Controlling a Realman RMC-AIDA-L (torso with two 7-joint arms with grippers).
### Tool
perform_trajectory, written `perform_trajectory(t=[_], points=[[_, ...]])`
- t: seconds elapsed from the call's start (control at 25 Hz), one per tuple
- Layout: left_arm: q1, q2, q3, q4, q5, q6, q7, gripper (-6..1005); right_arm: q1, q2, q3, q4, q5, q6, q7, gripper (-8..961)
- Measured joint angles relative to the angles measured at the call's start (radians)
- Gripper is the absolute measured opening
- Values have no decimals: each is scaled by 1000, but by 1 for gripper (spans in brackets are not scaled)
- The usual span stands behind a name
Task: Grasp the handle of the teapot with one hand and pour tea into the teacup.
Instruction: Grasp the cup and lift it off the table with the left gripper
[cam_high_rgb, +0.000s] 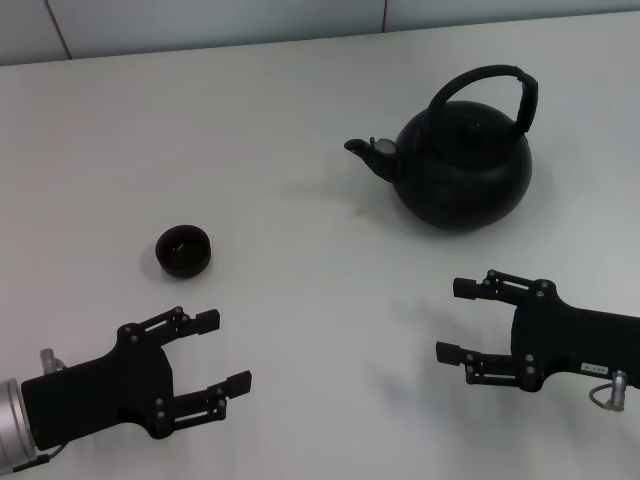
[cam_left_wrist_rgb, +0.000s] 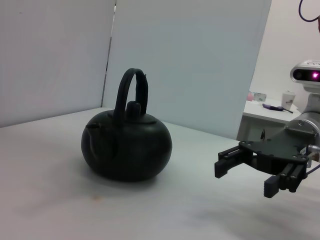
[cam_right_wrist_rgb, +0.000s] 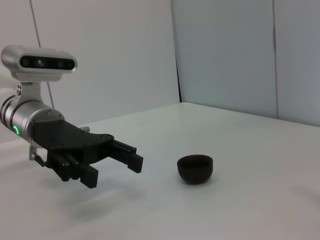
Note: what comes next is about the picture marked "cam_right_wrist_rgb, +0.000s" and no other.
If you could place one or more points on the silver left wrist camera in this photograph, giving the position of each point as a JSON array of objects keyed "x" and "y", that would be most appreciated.
[{"x": 45, "y": 62}]

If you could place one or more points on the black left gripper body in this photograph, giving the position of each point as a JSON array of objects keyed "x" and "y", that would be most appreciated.
[{"x": 67, "y": 138}]

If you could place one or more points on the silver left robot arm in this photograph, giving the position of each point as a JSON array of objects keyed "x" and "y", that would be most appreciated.
[{"x": 25, "y": 117}]

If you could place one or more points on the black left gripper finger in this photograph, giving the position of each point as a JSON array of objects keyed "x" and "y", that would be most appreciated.
[
  {"x": 132, "y": 161},
  {"x": 87, "y": 176}
]

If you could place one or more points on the small dark teacup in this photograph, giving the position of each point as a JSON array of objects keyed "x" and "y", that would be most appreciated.
[{"x": 196, "y": 170}]

